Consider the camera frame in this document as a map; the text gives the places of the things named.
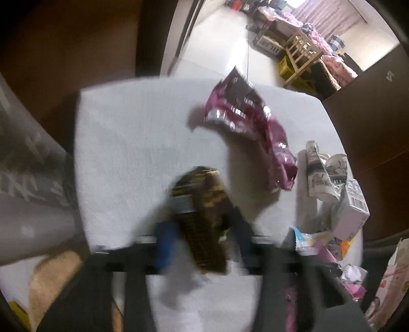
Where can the white crumpled tissue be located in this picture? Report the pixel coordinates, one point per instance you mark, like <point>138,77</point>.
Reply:
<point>353,275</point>

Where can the wooden chair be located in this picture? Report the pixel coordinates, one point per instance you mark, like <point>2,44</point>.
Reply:
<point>302,52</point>

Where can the brown gold snack wrapper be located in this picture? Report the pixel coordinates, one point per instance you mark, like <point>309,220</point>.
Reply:
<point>204,220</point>

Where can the yellow plastic crate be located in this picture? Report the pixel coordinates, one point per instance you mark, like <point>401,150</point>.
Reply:
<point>286,68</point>

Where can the white black printed paper bag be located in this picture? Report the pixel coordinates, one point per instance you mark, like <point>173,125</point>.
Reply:
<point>321,174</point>

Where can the person's leg in grey pants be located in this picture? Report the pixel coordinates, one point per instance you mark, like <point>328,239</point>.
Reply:
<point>28,178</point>

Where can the beige fuzzy cushion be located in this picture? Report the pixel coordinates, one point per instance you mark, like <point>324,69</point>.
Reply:
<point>54,281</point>

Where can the brown wooden wardrobe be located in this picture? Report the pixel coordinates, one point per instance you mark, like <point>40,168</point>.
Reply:
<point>80,38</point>

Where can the brown wooden cabinet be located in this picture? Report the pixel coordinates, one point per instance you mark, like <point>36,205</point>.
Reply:
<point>377,111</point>

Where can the bed with pink blanket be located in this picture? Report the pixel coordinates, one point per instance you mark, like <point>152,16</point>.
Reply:
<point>332,60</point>

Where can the magenta foil snack bag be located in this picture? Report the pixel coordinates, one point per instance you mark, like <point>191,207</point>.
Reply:
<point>252,118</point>

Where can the white pink printed plastic bag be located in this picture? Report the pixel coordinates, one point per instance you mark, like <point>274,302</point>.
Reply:
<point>391,287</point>

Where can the yellow and white carton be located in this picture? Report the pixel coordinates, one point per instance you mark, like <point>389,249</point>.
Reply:
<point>348,212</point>

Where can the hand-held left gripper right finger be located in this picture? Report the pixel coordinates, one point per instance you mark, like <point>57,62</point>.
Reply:
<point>243,244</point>

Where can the slatted storage crate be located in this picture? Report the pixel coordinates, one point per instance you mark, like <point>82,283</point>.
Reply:
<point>270,44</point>

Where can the pink curtain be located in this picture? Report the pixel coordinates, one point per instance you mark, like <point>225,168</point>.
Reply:
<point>332,14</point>

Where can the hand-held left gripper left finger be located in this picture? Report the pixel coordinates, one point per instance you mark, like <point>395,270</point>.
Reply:
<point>164,247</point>

